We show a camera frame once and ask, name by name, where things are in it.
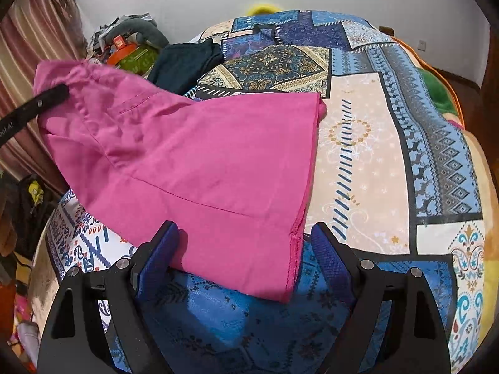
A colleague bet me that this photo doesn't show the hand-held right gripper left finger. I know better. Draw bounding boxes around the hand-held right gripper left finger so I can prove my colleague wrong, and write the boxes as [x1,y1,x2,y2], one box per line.
[37,220,180,374]

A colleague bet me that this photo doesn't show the dark cloth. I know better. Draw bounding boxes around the dark cloth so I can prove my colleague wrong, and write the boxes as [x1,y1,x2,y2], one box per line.
[147,40,225,95]

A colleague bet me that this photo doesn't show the green orange fleece blanket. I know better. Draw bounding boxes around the green orange fleece blanket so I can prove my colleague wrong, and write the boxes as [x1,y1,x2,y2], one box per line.
[390,35,467,127]

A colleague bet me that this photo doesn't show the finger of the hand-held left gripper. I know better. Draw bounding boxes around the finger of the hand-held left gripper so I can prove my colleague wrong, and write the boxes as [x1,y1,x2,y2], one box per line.
[0,84,70,149]

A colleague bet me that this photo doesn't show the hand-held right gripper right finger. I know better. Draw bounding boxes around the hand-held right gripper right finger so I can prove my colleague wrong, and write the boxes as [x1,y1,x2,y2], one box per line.
[311,221,453,374]

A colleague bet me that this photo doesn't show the pile of clothes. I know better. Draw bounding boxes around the pile of clothes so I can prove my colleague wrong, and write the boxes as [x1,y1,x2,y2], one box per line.
[90,12,157,49]

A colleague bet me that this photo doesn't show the patchwork printed blanket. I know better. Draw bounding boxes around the patchwork printed blanket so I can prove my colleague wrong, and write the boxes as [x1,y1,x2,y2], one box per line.
[45,8,488,374]

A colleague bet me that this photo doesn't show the striped curtain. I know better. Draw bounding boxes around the striped curtain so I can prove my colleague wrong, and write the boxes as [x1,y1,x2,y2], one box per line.
[0,0,87,197]

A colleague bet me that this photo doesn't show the green patterned basket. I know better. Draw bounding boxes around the green patterned basket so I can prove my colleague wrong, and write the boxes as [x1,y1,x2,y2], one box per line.
[117,45,161,76]

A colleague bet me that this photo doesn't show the black bag yellow print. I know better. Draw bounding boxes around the black bag yellow print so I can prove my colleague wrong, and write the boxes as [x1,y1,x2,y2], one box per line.
[13,175,61,260]

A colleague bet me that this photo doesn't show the pink pants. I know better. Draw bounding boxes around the pink pants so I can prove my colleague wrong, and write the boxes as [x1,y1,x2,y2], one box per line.
[33,60,326,304]

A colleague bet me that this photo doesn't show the orange box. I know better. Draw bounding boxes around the orange box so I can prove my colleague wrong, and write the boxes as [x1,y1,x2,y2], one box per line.
[107,35,137,65]

